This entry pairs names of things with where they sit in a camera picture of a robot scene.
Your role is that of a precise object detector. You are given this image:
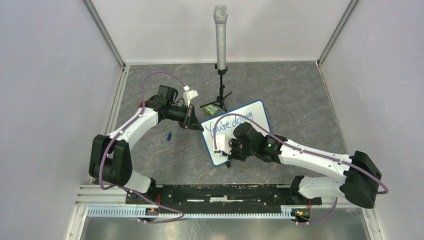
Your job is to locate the silver microphone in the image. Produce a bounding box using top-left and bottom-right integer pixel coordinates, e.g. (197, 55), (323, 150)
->
(213, 4), (228, 75)

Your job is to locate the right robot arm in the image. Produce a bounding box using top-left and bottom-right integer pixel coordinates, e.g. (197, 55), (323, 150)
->
(216, 122), (388, 209)

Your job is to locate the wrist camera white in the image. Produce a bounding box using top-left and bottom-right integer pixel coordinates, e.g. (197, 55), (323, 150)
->
(212, 134), (232, 156)
(182, 85), (199, 106)

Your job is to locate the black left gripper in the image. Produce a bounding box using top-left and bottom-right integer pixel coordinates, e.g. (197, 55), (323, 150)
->
(166, 103), (204, 132)

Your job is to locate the green toy block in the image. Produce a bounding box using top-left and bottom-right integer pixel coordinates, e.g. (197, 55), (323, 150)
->
(203, 104), (220, 117)

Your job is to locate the purple cable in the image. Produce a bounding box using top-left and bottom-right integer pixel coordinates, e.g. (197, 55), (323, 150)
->
(213, 113), (389, 226)
(98, 71), (190, 225)

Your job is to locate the black microphone tripod stand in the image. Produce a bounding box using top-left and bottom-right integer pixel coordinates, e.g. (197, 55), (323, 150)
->
(199, 66), (233, 110)

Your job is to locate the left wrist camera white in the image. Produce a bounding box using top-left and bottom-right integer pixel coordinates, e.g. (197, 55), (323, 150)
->
(182, 85), (199, 106)

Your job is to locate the blue framed whiteboard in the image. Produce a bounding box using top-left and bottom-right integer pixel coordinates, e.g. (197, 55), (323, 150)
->
(200, 99), (273, 168)

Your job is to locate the blue marker cap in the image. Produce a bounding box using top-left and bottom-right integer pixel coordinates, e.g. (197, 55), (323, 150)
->
(166, 132), (172, 141)

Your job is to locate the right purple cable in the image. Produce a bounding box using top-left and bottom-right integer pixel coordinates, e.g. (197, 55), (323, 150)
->
(213, 113), (389, 226)

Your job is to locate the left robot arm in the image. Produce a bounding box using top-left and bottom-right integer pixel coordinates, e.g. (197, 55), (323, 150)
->
(88, 85), (203, 204)

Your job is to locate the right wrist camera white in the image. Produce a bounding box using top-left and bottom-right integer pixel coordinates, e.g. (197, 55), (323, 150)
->
(212, 134), (232, 156)

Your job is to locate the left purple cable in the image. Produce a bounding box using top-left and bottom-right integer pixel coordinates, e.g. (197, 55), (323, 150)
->
(98, 71), (190, 225)

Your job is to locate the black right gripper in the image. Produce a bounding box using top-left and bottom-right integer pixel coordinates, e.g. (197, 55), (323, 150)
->
(222, 137), (257, 162)

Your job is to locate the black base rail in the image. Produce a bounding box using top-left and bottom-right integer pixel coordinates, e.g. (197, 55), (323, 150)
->
(125, 184), (323, 215)

